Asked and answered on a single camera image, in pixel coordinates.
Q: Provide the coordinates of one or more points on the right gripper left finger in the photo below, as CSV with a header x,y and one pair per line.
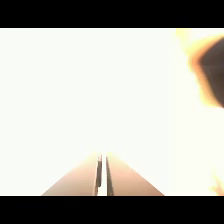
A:
x,y
80,181

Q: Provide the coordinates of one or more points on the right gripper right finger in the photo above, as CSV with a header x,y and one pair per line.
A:
x,y
130,181

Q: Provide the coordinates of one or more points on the black garment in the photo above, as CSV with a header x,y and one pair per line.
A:
x,y
215,71

